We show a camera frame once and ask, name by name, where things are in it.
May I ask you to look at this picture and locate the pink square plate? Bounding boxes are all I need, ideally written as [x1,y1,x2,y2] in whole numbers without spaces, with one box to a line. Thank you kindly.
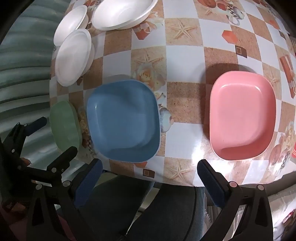
[209,71,277,161]

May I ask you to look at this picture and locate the checkered printed tablecloth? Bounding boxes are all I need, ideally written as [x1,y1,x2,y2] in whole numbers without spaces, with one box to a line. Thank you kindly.
[49,0,296,187]

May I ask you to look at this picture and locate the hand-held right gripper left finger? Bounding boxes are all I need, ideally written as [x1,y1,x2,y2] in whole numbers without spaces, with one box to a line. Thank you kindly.
[25,159,103,241]

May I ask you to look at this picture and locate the small white bowl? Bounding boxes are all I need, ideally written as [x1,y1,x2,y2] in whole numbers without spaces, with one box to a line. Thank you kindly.
[55,28,95,87]
[53,5,89,47]

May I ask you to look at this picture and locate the green square plate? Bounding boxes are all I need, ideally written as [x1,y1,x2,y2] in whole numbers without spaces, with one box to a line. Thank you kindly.
[50,100,83,153]

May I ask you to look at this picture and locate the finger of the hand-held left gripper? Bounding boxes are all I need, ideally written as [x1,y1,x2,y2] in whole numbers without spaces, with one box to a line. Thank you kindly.
[9,116,48,149]
[46,146,78,186]

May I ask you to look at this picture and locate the blue square plate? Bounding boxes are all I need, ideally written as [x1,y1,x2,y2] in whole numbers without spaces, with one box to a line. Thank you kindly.
[86,79,161,162]

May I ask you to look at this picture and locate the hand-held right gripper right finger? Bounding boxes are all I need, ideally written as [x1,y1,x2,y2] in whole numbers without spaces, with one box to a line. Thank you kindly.
[198,159,274,241]

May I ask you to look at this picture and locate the large white bowl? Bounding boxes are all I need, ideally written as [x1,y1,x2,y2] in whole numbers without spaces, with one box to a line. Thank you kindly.
[92,0,159,31]

